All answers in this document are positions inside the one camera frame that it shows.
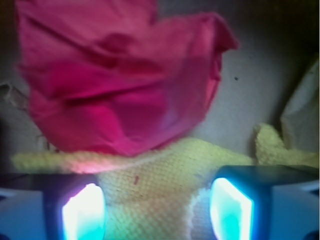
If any brown paper bag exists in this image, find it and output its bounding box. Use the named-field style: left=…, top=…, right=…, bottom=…
left=0, top=0, right=319, bottom=174

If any yellow microfiber cloth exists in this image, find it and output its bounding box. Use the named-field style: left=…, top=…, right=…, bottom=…
left=11, top=124, right=320, bottom=240

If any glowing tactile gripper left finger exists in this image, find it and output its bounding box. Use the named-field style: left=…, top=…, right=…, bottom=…
left=0, top=173, right=107, bottom=240

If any red cloth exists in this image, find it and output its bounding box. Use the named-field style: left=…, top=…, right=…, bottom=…
left=15, top=0, right=239, bottom=156

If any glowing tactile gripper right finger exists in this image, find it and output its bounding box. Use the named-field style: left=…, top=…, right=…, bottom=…
left=209, top=165, right=320, bottom=240

